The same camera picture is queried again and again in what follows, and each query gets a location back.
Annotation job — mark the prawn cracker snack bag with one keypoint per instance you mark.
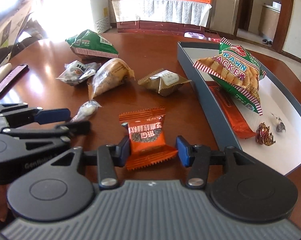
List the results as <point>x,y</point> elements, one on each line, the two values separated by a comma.
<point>237,71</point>

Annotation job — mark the dark foil candy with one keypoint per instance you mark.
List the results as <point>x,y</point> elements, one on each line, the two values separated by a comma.
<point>278,123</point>

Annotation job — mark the grey clear seed packet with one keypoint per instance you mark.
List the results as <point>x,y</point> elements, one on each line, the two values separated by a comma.
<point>77,72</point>

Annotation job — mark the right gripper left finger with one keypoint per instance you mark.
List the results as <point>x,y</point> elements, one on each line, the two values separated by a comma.
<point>110,156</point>

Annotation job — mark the green snack bag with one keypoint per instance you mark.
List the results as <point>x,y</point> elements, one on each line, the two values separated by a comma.
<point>89,44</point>

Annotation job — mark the red foil candy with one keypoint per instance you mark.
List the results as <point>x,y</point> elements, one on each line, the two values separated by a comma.
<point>264,136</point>

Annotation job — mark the purple phone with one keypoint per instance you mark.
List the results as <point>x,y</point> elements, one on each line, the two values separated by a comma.
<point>12,76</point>

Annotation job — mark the purple white bottle on floor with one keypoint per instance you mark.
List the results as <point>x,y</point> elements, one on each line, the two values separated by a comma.
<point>195,35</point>

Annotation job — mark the red-brown wafer bar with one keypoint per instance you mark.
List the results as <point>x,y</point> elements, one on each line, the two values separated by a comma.
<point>232,113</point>

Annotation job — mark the tv cabinet with white cloth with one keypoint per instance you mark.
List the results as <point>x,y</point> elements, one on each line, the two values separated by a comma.
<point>160,16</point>

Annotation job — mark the orange sunflower seed packet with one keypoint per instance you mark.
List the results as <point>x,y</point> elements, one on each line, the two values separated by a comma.
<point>147,139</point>

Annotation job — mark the grey shallow box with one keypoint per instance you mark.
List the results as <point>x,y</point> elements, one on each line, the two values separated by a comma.
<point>276,107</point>

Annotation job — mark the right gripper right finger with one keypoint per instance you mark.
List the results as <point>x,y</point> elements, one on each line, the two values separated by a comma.
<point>197,158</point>

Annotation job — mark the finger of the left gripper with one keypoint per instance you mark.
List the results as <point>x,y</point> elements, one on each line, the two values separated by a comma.
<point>72,129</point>
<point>52,116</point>

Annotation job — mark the olive gold snack packet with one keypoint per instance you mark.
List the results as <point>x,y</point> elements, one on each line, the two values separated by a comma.
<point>163,82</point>

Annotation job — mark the white air conditioner unit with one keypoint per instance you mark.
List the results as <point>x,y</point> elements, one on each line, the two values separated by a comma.
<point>100,15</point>

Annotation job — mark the white candy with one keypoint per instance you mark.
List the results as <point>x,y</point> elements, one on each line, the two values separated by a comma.
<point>86,110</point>

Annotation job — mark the tan peanut bag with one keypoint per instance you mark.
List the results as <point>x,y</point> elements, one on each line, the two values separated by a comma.
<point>113,73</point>

